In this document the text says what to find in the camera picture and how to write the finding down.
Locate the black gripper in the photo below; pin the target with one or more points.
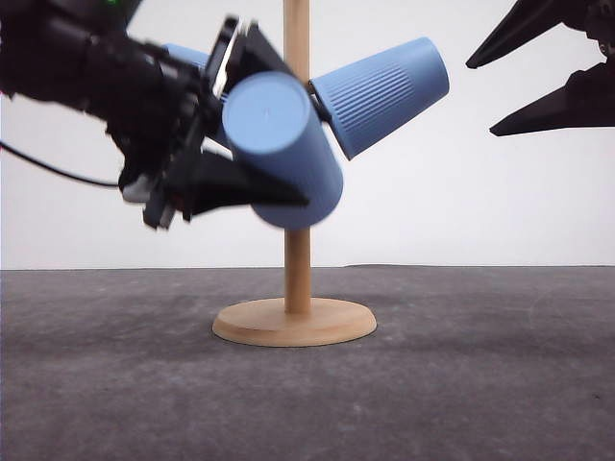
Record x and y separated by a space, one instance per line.
588 98
163 111

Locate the blue ribbed cup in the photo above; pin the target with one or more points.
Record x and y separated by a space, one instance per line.
272 125
186 53
367 96

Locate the wooden cup tree stand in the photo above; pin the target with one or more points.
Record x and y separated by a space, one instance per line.
298 320

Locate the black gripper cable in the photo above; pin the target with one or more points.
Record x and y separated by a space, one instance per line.
52 170

